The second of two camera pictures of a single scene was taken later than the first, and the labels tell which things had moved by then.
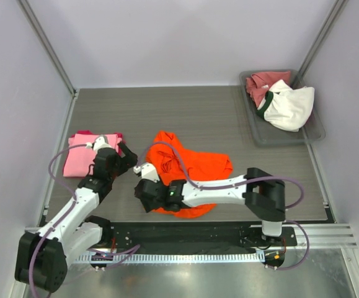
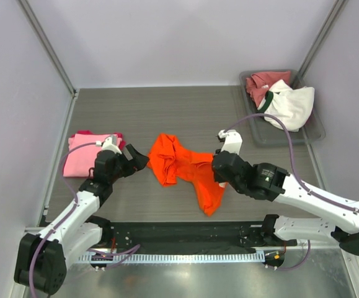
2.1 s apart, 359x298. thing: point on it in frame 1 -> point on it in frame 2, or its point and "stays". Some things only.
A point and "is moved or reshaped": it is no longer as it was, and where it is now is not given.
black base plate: x=160 y=237 stays
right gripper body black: x=149 y=206 -> x=219 y=179
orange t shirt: x=199 y=166 is moved or reshaped
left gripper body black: x=120 y=162 stays
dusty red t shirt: x=255 y=83 stays
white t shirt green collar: x=286 y=107 stays
